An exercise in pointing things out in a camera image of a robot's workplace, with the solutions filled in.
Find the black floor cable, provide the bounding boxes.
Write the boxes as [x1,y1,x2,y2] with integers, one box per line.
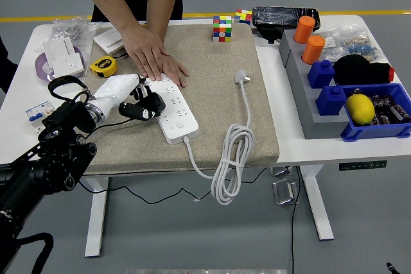
[290,166,304,274]

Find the grey-brown mat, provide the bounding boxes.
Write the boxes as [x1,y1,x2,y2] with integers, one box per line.
[67,23,280,178]

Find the thin black adapter cord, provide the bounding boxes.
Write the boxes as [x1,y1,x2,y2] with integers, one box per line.
[76,116,272,205]

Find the white table leg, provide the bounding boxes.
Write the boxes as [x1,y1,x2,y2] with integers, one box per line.
[84,176,110,259]
[300,164,335,241]

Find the person's right hand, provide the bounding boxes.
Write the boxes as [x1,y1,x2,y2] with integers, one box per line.
[119,23,168,81]

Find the white power strip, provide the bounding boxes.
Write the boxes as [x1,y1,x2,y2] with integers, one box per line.
[146,73,199,146]

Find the blue plastic bin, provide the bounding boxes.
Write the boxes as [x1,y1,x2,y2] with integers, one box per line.
[339,82,411,142]

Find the white power cord with plug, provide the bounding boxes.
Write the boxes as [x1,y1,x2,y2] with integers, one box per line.
[182,68,256,205]

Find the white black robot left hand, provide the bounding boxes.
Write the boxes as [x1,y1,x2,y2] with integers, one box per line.
[91,74,161,122]

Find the clear bag of blue components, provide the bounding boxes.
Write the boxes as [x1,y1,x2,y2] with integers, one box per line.
[346,37,382,63]

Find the white wall socket panel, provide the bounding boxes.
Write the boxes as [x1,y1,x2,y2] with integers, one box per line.
[52,53,83,79]

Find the white wall switch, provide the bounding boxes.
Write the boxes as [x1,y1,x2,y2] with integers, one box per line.
[93,27,125,54]

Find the white blue circuit breaker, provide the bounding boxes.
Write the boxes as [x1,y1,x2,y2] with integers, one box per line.
[24,100,55,135]

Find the black power adapter plug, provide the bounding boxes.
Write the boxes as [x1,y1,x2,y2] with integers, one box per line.
[137,92,167,116]

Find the person's left hand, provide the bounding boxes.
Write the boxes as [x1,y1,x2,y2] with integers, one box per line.
[161,54,190,89]

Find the clear bag of small parts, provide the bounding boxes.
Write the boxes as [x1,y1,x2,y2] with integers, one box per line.
[320,26,370,62]

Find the orange cylinder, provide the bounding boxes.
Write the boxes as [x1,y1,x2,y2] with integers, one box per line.
[293,15,316,44]
[301,35,326,65]

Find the black pouch with red end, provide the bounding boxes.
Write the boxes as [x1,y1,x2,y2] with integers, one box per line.
[333,54,395,86]

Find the blue block with knob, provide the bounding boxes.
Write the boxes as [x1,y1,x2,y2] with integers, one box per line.
[307,59,335,89]
[315,85,347,117]

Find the clear bag of metal parts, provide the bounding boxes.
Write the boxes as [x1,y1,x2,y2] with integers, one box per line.
[51,17,99,46]

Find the dark electronic components pile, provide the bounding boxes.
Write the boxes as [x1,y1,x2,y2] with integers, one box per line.
[351,87,411,126]

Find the yellow tape measure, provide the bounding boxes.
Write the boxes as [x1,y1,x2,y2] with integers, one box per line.
[89,55,119,78]

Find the multicoloured puzzle cube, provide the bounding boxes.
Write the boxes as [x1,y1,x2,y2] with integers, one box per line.
[211,15,233,43]
[233,9,254,26]

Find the yellow lemon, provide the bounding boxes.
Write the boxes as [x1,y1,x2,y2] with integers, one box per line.
[345,94,376,126]

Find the silver metal bracket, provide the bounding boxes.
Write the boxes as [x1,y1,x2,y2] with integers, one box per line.
[272,177,301,206]
[269,166,293,177]

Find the purple plate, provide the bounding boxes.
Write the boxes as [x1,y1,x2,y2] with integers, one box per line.
[34,46,85,86]

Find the white switch panel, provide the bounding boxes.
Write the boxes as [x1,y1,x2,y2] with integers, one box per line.
[42,37,76,66]

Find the grey stepped block base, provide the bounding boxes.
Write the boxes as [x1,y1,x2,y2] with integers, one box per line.
[278,28,351,140]

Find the black plastic-wrapped box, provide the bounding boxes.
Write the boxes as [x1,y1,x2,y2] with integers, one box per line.
[252,5,321,44]

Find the black table control panel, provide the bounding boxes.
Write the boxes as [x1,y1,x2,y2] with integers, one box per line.
[338,160,388,171]

